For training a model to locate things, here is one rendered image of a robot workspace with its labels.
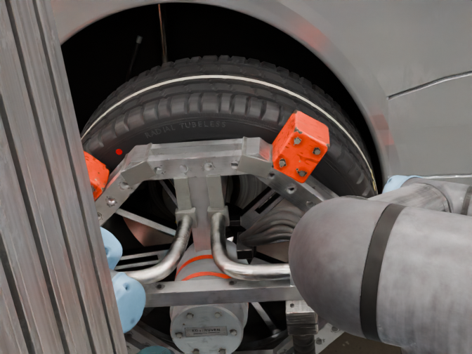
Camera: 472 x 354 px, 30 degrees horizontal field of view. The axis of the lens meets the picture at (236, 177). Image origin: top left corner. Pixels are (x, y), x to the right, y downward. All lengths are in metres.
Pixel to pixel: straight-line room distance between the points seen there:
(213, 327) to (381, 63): 0.59
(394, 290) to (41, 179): 0.35
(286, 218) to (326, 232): 0.75
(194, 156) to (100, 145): 0.20
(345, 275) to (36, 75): 0.35
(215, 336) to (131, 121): 0.41
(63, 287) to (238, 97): 1.16
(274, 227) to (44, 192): 1.04
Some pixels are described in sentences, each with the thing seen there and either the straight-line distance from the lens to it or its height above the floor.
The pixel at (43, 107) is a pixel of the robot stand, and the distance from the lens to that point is 0.45.
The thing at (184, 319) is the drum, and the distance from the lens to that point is 1.54.
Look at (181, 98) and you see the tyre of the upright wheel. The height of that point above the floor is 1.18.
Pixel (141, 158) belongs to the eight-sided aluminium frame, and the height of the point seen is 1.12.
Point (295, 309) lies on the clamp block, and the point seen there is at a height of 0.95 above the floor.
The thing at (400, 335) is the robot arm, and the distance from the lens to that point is 0.72.
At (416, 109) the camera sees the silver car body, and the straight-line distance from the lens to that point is 1.76.
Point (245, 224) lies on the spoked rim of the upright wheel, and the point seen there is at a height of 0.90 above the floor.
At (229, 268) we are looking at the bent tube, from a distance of 1.43.
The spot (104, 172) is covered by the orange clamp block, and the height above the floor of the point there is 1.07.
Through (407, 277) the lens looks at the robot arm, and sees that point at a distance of 0.69.
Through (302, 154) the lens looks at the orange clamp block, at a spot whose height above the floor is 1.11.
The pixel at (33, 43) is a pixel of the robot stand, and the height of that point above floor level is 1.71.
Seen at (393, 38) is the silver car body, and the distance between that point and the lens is 1.70.
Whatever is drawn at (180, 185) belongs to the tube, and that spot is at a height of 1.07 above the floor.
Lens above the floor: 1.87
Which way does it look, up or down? 31 degrees down
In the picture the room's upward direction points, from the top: 7 degrees counter-clockwise
